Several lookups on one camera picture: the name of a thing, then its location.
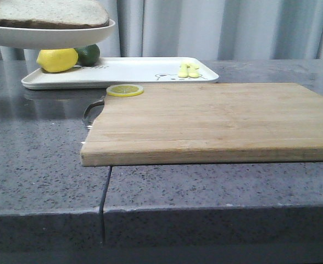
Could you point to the wooden cutting board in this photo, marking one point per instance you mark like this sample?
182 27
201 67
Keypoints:
208 123

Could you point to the white round plate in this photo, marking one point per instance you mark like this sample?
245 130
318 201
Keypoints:
45 39

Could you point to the white bear-print tray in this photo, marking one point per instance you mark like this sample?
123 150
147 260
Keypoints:
119 70

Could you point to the green lime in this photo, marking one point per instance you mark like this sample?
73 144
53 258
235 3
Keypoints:
88 55

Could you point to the yellow plastic knife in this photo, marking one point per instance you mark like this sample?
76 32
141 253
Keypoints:
192 70

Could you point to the lemon slice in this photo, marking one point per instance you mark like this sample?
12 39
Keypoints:
124 90

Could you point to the white bread slice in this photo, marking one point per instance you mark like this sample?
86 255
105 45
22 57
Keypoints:
53 14

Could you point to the yellow lemon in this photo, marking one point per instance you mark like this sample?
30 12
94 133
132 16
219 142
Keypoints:
57 60

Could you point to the grey curtain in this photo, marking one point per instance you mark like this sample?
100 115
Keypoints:
215 30

